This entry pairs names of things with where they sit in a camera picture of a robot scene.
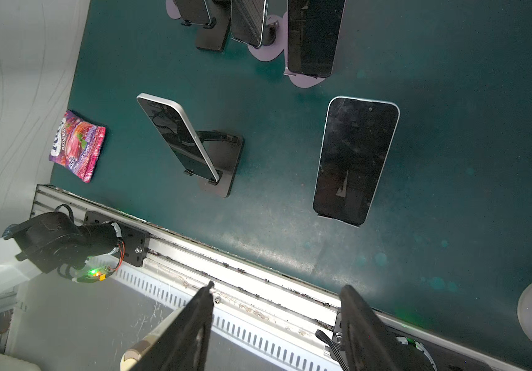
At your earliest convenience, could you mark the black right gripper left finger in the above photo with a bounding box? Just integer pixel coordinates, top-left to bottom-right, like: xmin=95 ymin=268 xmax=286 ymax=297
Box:
xmin=132 ymin=281 xmax=214 ymax=370

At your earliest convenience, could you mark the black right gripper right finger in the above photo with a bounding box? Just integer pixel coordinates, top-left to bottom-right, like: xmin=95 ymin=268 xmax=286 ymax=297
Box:
xmin=338 ymin=284 xmax=434 ymax=371

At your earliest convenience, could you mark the black phone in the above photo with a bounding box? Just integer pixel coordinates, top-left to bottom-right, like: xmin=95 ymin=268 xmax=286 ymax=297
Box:
xmin=136 ymin=93 xmax=227 ymax=183
xmin=312 ymin=96 xmax=401 ymax=227
xmin=230 ymin=0 xmax=268 ymax=48
xmin=174 ymin=0 xmax=213 ymax=28
xmin=287 ymin=0 xmax=346 ymax=78

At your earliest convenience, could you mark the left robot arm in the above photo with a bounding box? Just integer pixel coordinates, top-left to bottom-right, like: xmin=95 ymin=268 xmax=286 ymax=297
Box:
xmin=0 ymin=204 xmax=125 ymax=296

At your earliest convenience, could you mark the black flat phone stand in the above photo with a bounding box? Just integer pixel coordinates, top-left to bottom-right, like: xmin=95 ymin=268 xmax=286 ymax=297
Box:
xmin=184 ymin=131 xmax=244 ymax=198

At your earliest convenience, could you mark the back black phone stand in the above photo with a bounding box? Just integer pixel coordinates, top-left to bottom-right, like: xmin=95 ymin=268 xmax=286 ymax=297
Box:
xmin=195 ymin=0 xmax=231 ymax=53

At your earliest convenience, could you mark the black phone on grey stand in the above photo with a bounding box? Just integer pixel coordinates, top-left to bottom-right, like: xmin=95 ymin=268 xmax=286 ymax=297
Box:
xmin=287 ymin=0 xmax=346 ymax=78

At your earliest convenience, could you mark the purple snack packet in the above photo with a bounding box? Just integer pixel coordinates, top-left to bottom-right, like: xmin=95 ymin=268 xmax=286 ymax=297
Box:
xmin=49 ymin=111 xmax=107 ymax=183

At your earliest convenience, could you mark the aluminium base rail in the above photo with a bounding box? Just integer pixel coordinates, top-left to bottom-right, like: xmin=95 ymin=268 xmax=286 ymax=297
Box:
xmin=32 ymin=185 xmax=340 ymax=358

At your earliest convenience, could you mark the white vented cable duct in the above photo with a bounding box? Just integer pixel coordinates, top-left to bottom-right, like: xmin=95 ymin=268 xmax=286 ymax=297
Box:
xmin=114 ymin=267 xmax=341 ymax=370

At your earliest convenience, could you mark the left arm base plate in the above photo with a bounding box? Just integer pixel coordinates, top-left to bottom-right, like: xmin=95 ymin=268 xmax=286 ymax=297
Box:
xmin=83 ymin=211 xmax=151 ymax=267

